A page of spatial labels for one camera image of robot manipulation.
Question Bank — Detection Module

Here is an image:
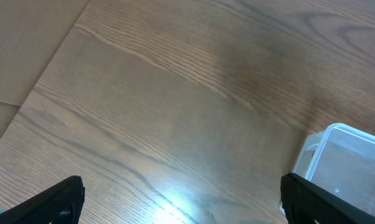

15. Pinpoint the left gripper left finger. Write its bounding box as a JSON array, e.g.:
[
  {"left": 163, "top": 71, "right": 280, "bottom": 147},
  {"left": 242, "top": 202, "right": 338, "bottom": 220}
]
[{"left": 0, "top": 175, "right": 85, "bottom": 224}]

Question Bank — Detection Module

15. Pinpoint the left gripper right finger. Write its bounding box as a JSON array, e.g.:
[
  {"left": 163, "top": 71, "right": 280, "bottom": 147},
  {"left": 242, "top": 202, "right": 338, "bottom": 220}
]
[{"left": 280, "top": 172, "right": 375, "bottom": 224}]

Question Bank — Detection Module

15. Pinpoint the clear plastic container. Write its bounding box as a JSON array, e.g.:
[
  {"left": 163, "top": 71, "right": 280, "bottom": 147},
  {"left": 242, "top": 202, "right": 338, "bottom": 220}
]
[{"left": 292, "top": 123, "right": 375, "bottom": 217}]

